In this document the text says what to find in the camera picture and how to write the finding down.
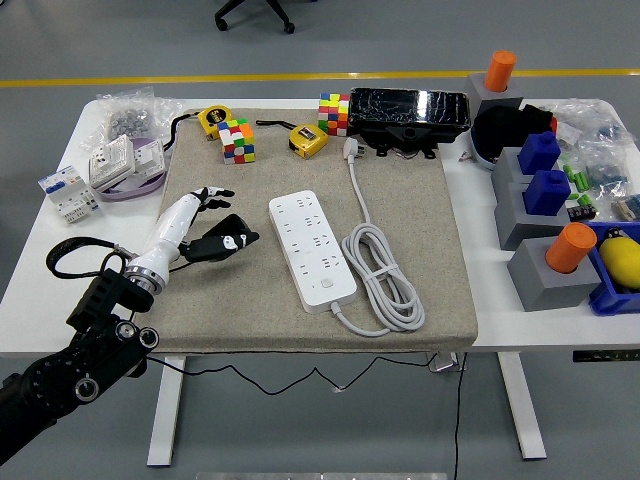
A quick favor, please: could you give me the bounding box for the grey power strip cord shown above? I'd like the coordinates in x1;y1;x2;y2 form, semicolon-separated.
330;138;426;337

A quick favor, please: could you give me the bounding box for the clear bag of brown parts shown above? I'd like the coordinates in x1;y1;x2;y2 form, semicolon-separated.
612;193;640;221

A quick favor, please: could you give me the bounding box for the lavender tape ring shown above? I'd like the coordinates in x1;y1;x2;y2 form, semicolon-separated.
94;137;167;203

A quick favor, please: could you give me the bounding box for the thin black plug cord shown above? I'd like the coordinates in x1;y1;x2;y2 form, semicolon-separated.
134;249;436;396

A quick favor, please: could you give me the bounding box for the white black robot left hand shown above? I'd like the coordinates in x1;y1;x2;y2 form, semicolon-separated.
127;186;261;287

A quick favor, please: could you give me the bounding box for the black table control panel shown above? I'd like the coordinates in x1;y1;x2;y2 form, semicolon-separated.
573;350;640;363

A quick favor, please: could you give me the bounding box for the clear bag of metal nuts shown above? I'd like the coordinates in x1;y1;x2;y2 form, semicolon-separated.
79;87;184;151

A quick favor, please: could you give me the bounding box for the grey block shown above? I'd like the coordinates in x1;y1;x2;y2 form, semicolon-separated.
506;238;603;313
490;147;536;189
463;73;525;119
493;182;571;251

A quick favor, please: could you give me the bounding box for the white wall switch panel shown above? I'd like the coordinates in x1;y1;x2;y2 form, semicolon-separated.
130;137;166;174

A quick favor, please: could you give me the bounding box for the black plug adapter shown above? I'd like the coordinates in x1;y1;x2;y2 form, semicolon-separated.
202;213;254;240

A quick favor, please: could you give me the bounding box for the white blue round device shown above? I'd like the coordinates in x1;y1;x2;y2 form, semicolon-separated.
469;124;501;172

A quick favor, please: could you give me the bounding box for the yellow tape measure round label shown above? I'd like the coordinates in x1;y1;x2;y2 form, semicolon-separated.
168;104;232;151

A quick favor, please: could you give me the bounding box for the clear bag of blue parts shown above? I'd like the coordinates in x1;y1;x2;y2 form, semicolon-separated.
552;98;636;151
579;144;634;201

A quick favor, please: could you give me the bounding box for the yellow toy fruit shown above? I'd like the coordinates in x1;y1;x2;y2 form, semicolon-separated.
598;227;640;291

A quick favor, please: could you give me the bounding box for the small black component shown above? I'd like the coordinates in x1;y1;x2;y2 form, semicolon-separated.
567;194;599;222

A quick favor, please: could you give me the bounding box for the blue plastic bin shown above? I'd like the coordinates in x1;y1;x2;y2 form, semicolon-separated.
585;221;640;317

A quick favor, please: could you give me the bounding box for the white circuit breaker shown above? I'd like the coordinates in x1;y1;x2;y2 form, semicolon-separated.
38;166;104;225

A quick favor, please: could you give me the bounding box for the colourful puzzle cube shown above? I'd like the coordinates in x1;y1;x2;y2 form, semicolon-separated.
217;117;257;165
318;92;351;137

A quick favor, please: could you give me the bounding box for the metal bracket under table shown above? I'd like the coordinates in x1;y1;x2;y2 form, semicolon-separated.
428;352;469;373

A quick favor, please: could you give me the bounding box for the yellow tape measure square window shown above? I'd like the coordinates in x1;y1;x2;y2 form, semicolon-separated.
255;118;330;160

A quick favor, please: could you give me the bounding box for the blue block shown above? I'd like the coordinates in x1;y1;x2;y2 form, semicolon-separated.
517;130;562;176
522;169;572;217

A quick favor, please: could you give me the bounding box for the white table leg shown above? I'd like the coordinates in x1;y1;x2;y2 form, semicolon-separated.
147;355;187;467
497;352;547;461

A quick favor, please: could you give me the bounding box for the black office chair base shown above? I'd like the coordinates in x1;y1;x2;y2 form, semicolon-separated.
214;0;296;35

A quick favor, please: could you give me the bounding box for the black cloth cap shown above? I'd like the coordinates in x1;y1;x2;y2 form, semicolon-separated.
472;103;557;159

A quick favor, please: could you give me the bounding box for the orange cylinder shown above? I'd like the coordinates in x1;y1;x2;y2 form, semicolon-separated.
544;222;599;275
483;50;518;94

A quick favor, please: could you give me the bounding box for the white power strip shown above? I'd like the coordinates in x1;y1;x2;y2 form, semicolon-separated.
268;189;359;315

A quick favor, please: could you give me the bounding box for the grey-brown mat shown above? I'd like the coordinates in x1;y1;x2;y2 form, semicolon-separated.
144;107;479;354

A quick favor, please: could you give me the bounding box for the white wall socket panel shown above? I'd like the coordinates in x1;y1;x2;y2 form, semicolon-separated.
88;134;136;190

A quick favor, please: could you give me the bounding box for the hanging black cable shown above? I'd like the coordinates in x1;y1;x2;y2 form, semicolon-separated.
452;352;467;480

